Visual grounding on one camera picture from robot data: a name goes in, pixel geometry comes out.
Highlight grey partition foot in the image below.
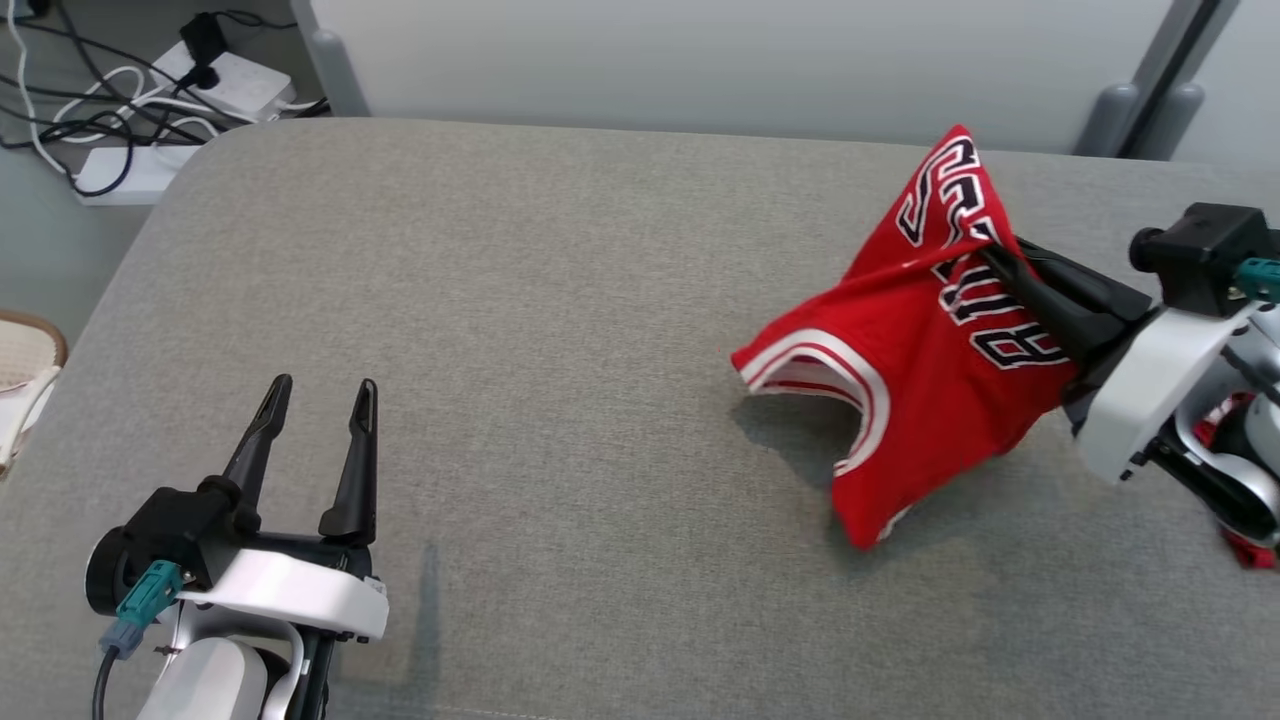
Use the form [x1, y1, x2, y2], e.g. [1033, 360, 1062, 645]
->
[290, 0, 372, 117]

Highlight black power plug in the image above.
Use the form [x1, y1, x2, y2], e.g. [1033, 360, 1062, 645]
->
[180, 12, 231, 91]

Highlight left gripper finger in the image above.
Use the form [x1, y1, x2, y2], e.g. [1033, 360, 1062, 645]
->
[221, 374, 295, 512]
[317, 377, 380, 547]

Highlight teal camera connector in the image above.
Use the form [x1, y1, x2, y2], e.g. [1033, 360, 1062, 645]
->
[98, 560, 187, 661]
[1235, 257, 1280, 304]

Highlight teal left camera connector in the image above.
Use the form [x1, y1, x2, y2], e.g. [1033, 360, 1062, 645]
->
[98, 560, 187, 661]

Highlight teal right camera connector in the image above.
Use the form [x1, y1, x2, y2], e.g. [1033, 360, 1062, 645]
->
[1235, 257, 1280, 304]

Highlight white flat power strip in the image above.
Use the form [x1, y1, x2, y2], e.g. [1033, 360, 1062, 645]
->
[74, 144, 203, 207]

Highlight wicker laundry basket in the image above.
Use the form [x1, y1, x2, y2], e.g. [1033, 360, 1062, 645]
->
[0, 310, 70, 482]

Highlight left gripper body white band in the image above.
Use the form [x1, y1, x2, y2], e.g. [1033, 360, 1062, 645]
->
[176, 505, 392, 643]

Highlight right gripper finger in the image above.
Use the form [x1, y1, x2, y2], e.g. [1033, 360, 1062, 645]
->
[980, 246, 1097, 365]
[1014, 238, 1153, 324]

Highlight red basketball jersey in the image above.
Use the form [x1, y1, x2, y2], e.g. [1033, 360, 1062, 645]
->
[730, 124, 1083, 552]

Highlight red shorts with white stripes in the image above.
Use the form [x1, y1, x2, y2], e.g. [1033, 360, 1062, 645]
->
[1190, 393, 1280, 573]

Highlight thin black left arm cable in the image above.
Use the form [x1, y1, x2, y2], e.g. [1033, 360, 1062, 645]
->
[91, 648, 127, 720]

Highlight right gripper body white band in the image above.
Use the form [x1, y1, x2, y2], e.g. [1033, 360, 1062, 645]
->
[1064, 304, 1252, 485]

